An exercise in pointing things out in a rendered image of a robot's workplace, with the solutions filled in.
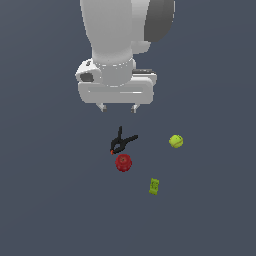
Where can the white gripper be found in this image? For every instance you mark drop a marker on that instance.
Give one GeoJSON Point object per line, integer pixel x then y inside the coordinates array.
{"type": "Point", "coordinates": [116, 93]}

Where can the black spring clamp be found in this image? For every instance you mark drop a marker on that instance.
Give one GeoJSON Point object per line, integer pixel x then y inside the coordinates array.
{"type": "Point", "coordinates": [120, 142]}

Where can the red apple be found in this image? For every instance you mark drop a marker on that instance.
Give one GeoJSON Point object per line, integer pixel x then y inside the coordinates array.
{"type": "Point", "coordinates": [123, 163]}

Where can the yellow-green tennis ball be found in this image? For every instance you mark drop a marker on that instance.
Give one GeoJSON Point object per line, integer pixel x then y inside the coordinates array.
{"type": "Point", "coordinates": [176, 141]}

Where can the green rectangular block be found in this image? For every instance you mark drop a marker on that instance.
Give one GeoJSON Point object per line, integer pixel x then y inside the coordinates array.
{"type": "Point", "coordinates": [154, 186]}

